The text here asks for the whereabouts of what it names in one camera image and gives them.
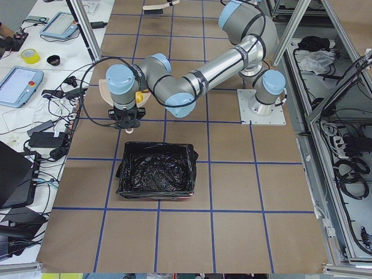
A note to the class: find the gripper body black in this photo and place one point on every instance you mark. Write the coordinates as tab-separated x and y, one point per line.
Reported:
111	113

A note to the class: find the cream plastic dustpan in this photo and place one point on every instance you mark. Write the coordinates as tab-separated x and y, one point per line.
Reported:
121	96

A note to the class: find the cream hand brush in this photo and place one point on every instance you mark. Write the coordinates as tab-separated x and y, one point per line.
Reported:
158	9

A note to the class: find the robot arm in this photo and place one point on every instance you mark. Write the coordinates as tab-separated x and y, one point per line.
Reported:
253	36

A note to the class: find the black lined trash bin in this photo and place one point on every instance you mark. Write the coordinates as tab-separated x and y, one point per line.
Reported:
157	170

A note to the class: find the black power adapter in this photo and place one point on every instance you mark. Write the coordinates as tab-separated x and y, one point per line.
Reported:
47	139

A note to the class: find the teach pendant far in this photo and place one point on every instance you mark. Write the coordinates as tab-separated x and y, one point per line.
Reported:
61	27

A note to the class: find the teach pendant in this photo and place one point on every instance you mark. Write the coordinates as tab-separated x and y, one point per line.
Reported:
19	84
61	27

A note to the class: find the teach pendant near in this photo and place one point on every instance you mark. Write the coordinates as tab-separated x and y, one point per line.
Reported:
19	84

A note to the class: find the yellow tape roll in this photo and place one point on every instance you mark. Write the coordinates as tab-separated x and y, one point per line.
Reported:
30	56

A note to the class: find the black laptop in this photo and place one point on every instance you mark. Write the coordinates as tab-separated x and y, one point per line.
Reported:
18	173

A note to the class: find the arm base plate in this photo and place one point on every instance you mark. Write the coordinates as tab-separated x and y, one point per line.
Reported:
254	113

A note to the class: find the aluminium frame post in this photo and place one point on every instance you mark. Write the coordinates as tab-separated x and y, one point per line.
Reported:
80	17

